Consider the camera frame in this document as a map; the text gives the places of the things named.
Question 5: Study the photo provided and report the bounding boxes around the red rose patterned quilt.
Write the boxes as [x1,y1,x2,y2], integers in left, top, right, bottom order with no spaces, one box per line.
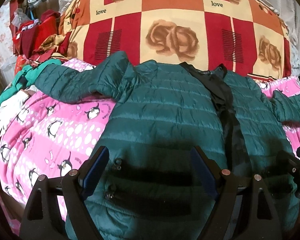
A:
[59,0,291,81]

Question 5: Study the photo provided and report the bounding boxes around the dark green puffer jacket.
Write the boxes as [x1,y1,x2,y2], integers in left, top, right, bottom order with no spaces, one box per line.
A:
[35,51,300,239]

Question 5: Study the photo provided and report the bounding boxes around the red clothes pile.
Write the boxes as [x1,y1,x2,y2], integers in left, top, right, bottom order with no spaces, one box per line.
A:
[12,9,69,62]

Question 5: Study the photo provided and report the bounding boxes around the teal green garment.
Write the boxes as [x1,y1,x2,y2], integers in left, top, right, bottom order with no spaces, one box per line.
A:
[0,59,62,106]

